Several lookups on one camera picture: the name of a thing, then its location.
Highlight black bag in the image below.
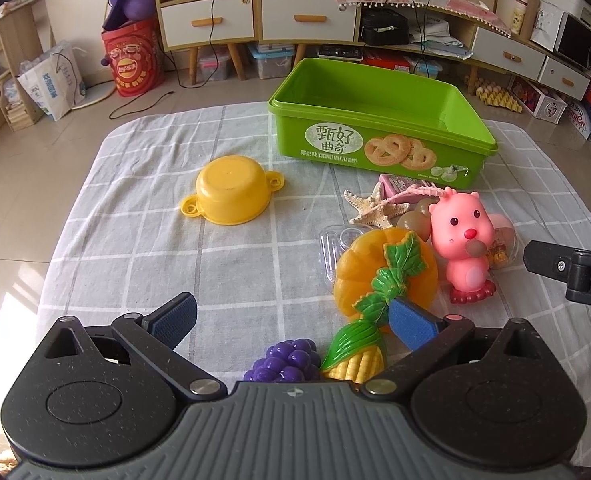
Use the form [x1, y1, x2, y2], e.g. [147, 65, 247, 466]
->
[360, 8, 410, 47]

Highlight yellow egg tray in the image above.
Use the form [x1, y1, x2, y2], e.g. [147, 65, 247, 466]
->
[475, 77, 523, 113]

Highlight low wooden drawer cabinet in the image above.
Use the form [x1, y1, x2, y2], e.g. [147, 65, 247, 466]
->
[358, 2, 591, 102]

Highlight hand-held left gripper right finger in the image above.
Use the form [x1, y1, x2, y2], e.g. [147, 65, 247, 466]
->
[363, 296, 549, 401]

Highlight white and red carton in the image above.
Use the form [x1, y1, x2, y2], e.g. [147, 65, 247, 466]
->
[508, 76, 569, 125]

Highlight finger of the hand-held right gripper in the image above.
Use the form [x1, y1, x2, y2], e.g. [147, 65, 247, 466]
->
[523, 240, 579, 282]

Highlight black floor cable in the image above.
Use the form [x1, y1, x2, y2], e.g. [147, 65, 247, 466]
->
[108, 91, 175, 121]

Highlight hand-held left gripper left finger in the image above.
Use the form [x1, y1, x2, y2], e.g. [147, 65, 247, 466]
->
[43, 292, 228, 402]

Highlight yellow toy pot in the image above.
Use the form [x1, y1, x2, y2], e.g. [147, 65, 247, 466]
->
[179, 155, 284, 226]

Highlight black microwave oven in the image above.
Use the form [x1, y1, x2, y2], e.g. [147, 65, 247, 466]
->
[558, 12, 591, 73]

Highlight purple toy grapes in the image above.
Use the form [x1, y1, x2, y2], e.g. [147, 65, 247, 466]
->
[243, 338, 322, 383]

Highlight pink spiky plastic toy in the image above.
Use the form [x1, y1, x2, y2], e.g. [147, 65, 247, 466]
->
[393, 186, 449, 206]

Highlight clear plastic case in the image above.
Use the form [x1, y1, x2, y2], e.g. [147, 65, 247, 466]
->
[319, 224, 376, 283]

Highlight green plastic cookie box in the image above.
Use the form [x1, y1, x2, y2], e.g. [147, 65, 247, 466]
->
[267, 57, 499, 184]

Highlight pink capsule ball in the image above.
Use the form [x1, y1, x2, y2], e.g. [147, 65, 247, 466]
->
[490, 212, 519, 268]

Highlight wooden shelf cabinet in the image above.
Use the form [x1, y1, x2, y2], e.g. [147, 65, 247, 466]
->
[150, 0, 361, 81]

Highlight toy corn cob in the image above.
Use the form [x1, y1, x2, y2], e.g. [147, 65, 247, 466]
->
[319, 321, 390, 383]

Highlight white paper bag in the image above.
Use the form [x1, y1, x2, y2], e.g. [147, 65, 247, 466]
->
[16, 42, 87, 122]

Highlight red printed bucket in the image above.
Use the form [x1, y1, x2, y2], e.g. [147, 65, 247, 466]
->
[100, 17, 165, 98]

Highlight brown octopus toy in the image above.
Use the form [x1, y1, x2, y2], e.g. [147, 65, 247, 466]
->
[395, 197, 439, 243]

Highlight yellow printed bottle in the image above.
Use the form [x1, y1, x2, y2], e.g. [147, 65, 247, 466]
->
[510, 0, 533, 36]

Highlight small pink box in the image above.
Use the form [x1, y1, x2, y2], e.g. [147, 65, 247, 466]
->
[378, 173, 426, 204]

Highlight blue and white carton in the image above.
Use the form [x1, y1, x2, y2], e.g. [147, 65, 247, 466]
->
[563, 102, 591, 146]

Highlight orange toy pumpkin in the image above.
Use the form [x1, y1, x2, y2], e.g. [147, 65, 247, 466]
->
[334, 227, 439, 333]

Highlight clear storage bin blue lid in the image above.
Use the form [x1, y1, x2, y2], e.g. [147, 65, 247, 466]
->
[248, 44, 296, 81]

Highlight grey checkered blanket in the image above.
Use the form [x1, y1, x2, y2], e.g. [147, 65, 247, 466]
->
[36, 105, 591, 461]

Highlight pink beaver toy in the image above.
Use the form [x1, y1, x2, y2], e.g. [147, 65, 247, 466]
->
[429, 186, 501, 305]

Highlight beige starfish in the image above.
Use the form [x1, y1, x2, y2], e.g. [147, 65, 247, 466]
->
[344, 182, 416, 226]

